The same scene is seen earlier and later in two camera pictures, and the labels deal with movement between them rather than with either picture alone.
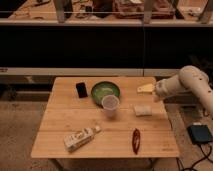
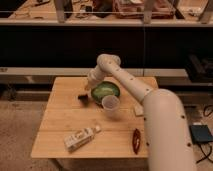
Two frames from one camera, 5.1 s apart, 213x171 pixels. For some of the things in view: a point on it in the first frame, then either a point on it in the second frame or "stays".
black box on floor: x=200 y=133 stays
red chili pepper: x=136 y=141 stays
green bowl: x=102 y=89 stays
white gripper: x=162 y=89 → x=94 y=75
